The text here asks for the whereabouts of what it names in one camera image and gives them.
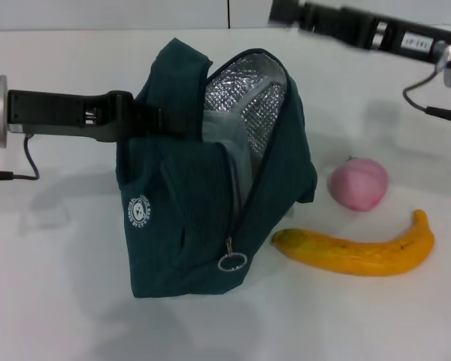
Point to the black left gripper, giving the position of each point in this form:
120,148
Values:
56,113

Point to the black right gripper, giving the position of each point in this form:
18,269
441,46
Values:
364,28

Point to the teal insulated lunch bag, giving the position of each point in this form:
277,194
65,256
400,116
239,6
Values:
195,195

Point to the pink peach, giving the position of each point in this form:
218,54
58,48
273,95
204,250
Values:
359,186

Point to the yellow banana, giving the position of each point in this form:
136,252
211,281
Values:
353,255

